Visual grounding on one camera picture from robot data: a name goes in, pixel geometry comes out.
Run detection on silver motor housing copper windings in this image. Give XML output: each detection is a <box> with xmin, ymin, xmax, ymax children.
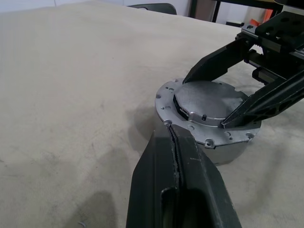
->
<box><xmin>155</xmin><ymin>111</ymin><xmax>262</xmax><ymax>165</ymax></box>

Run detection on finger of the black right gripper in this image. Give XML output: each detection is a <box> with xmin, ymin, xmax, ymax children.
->
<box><xmin>220</xmin><ymin>70</ymin><xmax>304</xmax><ymax>131</ymax></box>
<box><xmin>182</xmin><ymin>38</ymin><xmax>254</xmax><ymax>85</ymax></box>

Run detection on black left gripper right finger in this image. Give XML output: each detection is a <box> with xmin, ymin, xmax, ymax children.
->
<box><xmin>168</xmin><ymin>124</ymin><xmax>242</xmax><ymax>228</ymax></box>

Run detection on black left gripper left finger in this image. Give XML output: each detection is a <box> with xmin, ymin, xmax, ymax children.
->
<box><xmin>125</xmin><ymin>124</ymin><xmax>181</xmax><ymax>228</ymax></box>

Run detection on silver round metal motor housing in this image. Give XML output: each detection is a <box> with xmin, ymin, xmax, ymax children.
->
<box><xmin>154</xmin><ymin>77</ymin><xmax>262</xmax><ymax>150</ymax></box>

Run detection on dark chair backrest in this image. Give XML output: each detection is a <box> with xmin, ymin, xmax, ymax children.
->
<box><xmin>127</xmin><ymin>3</ymin><xmax>178</xmax><ymax>16</ymax></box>

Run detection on black metal shelf frame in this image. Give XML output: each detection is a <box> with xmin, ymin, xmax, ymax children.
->
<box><xmin>212</xmin><ymin>0</ymin><xmax>285</xmax><ymax>24</ymax></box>

